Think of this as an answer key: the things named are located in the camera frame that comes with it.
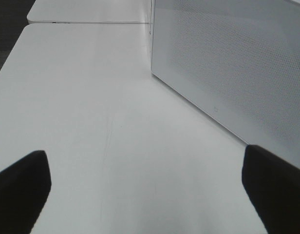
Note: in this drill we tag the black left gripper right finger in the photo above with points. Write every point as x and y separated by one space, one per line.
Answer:
273 187

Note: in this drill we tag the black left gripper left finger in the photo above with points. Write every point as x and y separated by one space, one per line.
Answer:
24 189

